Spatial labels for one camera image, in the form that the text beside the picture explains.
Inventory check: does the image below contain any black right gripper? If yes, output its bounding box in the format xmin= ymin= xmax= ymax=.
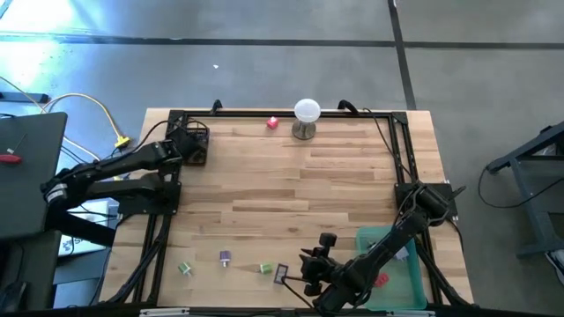
xmin=283 ymin=232 xmax=367 ymax=310

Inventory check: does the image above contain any purple digital clock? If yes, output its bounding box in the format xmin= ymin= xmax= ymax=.
xmin=272 ymin=262 xmax=290 ymax=285

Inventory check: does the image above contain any green transparent tray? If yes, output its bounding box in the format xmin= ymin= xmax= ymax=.
xmin=354 ymin=225 xmax=427 ymax=312

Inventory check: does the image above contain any white cardboard box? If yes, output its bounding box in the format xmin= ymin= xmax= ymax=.
xmin=56 ymin=200 xmax=111 ymax=257

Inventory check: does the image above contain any white mushroom table lamp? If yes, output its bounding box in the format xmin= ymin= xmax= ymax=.
xmin=291 ymin=98 xmax=323 ymax=141

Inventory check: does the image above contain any dark grey desk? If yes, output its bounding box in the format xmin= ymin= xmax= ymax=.
xmin=0 ymin=111 xmax=68 ymax=241

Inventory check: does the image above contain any black bar on floor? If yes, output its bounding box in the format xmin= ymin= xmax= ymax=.
xmin=0 ymin=91 xmax=50 ymax=104

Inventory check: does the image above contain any dark metal side table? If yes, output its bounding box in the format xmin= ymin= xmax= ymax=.
xmin=486 ymin=121 xmax=564 ymax=259

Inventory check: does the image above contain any person's foot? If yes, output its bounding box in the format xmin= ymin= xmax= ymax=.
xmin=545 ymin=249 xmax=564 ymax=285

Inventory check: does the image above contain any black aluminium table frame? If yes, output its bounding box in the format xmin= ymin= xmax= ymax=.
xmin=99 ymin=108 xmax=475 ymax=309

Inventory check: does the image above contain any yellow power cable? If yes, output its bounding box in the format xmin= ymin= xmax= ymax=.
xmin=0 ymin=74 xmax=132 ymax=181

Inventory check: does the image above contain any silver metal bracket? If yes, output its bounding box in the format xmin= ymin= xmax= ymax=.
xmin=139 ymin=307 xmax=191 ymax=316
xmin=386 ymin=309 xmax=436 ymax=317

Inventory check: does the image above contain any red-handled screwdriver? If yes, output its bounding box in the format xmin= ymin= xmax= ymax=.
xmin=0 ymin=131 xmax=27 ymax=165

